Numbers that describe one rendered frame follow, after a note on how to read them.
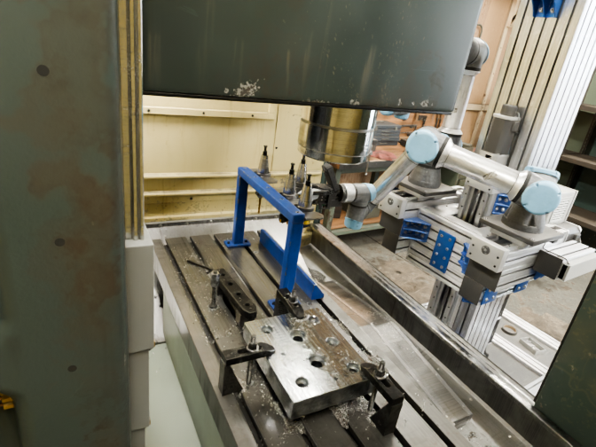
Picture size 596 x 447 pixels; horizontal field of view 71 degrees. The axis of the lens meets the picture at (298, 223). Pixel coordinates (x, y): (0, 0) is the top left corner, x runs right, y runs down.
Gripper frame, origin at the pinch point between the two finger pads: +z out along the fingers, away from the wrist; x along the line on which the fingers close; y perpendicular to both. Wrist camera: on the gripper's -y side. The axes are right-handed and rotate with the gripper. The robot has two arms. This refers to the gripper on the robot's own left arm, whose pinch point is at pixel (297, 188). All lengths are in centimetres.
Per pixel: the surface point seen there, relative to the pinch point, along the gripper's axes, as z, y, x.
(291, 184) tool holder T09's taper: 10.0, -5.9, -12.9
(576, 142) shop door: -423, -1, 134
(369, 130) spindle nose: 20, -33, -59
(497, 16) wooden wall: -361, -117, 236
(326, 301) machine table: -0.7, 30.0, -30.0
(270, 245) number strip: 4.2, 25.9, 6.4
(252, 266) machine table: 14.9, 30.0, -1.5
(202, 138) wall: 22, -6, 49
